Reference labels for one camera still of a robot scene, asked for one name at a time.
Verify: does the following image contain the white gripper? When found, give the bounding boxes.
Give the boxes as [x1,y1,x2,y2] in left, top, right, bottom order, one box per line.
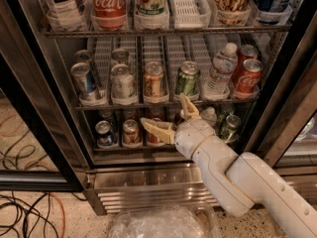
[141,93,215,160]

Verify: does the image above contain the orange soda can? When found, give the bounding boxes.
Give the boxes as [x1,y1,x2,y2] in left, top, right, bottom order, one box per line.
[144,61,164,97]

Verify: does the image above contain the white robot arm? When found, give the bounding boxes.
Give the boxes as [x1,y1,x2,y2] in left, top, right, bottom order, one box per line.
[141,94,317,238]

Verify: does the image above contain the red copper can bottom shelf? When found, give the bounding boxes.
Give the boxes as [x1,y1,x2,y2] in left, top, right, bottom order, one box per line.
[147,133,163,147]

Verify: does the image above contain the clear water bottle bottom shelf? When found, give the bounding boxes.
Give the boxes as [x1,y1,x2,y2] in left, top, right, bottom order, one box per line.
[200,107,217,127]

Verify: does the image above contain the clear water bottle shelf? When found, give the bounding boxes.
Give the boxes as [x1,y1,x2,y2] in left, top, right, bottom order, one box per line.
[206,43,238,95]
[200,107,217,127]

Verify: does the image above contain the green soda can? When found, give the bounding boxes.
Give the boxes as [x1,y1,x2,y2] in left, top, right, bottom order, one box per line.
[175,60,200,99]

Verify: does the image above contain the brown can bottom shelf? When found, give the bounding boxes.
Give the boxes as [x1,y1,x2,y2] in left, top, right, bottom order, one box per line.
[123,119,141,145]

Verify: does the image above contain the green can bottom shelf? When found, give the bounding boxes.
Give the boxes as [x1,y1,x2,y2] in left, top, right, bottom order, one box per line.
[217,114,241,142]

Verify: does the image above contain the front white soda can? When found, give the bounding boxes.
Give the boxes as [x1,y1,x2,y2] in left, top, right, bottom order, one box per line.
[111,64,135,99]

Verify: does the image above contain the white soda can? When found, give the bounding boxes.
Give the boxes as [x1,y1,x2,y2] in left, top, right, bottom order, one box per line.
[111,48,129,66]
[111,64,135,99]

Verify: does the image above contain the clear water bottle middle shelf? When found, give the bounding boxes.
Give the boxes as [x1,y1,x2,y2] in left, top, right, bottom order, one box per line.
[206,43,238,95]

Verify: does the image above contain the blue Pepsi can bottom shelf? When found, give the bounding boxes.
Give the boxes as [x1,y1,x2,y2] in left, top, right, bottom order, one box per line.
[95,120,117,148]

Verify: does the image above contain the white tray under orange can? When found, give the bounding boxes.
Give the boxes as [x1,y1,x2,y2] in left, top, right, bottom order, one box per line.
[141,37,169,104]

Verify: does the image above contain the front red Coca-Cola can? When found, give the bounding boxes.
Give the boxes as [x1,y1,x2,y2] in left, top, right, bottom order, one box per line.
[235,59,263,93]

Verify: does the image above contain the red coca-cola can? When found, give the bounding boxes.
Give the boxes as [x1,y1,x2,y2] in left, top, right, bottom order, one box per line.
[231,45,259,80]
[235,59,263,93]

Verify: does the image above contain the rear white soda can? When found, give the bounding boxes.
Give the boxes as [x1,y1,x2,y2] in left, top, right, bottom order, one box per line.
[111,48,129,66]

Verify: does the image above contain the rear red Coca-Cola can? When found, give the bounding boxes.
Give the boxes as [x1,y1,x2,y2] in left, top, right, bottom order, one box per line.
[231,45,259,80]

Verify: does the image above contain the front blue silver can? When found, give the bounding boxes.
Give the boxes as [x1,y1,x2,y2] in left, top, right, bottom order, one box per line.
[70,62,100,101]

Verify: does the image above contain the blue silver can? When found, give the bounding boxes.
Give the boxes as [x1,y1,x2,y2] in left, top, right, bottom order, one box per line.
[70,62,100,101]
[74,50,100,81]

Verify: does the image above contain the stainless steel fridge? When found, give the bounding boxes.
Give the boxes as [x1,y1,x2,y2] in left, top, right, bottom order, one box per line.
[1,0,316,214]

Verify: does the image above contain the rear blue silver can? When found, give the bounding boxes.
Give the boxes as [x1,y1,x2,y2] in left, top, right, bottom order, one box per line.
[74,50,100,81]

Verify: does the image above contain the empty white tray top shelf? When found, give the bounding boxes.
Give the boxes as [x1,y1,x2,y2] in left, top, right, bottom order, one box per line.
[169,0,211,30]

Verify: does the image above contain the white green can top shelf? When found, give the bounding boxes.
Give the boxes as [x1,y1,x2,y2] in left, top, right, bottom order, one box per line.
[134,0,168,18]

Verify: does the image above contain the large Coca-Cola can top shelf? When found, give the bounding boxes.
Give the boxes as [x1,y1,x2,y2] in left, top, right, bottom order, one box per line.
[92,0,126,30]

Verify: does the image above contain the gold black can top shelf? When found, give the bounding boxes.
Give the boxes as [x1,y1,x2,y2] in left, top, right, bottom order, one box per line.
[213,0,249,25]

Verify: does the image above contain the white tea bottle top shelf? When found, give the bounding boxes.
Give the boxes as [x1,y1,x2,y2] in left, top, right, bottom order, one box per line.
[46,0,87,32]

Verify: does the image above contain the dark juice bottle white cap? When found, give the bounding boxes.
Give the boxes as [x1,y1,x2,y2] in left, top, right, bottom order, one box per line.
[173,112,184,126]

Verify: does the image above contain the clear plastic bin with bags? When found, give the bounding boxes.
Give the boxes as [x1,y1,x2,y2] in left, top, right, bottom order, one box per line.
[107,202,222,238]

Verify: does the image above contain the orange floor cable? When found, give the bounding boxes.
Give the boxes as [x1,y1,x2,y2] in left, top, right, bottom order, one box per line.
[0,114,66,238]

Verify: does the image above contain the black floor cables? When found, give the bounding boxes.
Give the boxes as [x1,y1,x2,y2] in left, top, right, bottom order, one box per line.
[0,129,87,238]

